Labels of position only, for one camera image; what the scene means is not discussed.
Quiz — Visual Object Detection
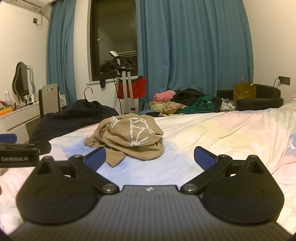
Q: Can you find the pink garment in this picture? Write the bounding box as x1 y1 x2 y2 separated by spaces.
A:
153 91 176 104

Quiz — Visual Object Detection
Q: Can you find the dark framed window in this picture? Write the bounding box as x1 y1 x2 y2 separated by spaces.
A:
90 0 138 82

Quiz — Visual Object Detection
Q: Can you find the beige garment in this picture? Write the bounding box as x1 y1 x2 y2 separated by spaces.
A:
159 101 188 116

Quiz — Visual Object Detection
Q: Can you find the brown paper bag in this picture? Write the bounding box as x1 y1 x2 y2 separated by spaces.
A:
233 78 257 100

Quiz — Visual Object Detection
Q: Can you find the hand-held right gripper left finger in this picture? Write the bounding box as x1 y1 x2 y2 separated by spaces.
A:
35 147 120 195

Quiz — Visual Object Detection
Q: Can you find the wavy framed mirror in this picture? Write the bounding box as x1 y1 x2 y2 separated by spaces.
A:
12 62 36 103

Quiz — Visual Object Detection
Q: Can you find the red cloth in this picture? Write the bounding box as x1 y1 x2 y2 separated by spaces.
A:
117 77 147 100

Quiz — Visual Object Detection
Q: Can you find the black garment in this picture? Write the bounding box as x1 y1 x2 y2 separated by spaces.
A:
172 89 212 106

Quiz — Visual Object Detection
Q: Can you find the green garment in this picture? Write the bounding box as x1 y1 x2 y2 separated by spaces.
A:
178 95 222 114

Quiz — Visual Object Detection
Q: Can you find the white air conditioner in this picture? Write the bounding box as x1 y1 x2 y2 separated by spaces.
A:
15 0 56 11

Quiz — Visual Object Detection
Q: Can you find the cluster of cosmetic bottles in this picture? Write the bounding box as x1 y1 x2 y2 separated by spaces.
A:
23 94 38 105

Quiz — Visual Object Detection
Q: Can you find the narrow blue curtain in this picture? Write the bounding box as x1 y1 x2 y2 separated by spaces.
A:
46 0 78 108

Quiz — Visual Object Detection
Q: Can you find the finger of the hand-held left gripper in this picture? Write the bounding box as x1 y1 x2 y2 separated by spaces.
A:
0 134 17 144

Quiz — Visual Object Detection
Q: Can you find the black wall socket with cable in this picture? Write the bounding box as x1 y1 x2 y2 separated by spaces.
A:
32 17 50 26

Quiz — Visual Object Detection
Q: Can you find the tan printed t-shirt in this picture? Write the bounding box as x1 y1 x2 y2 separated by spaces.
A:
84 113 165 168

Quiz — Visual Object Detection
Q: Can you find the white dresser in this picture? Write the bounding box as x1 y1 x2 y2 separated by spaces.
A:
0 101 42 144

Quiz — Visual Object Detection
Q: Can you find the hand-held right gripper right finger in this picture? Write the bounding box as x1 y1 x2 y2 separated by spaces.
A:
180 146 266 195

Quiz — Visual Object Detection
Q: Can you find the pale yellow garment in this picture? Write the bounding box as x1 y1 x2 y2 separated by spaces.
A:
149 102 165 113

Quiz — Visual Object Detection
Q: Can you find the dark navy cloth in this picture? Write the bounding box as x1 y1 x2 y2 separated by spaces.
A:
29 100 120 153

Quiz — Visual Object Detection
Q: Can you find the beige backed chair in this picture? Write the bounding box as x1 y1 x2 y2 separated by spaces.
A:
38 83 61 119

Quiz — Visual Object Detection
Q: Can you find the pastel bed sheet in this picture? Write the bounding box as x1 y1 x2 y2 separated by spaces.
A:
0 108 296 234

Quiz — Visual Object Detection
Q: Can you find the garment steamer stand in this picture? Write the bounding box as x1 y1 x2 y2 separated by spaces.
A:
100 50 139 114

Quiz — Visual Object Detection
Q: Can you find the white patterned cloth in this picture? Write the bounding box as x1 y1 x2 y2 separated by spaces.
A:
220 98 236 110

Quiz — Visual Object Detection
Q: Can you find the black sofa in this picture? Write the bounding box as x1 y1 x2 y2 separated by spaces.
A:
217 84 284 112

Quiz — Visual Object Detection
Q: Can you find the cream quilted pillow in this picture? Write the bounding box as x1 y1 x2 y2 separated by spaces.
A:
281 95 296 110

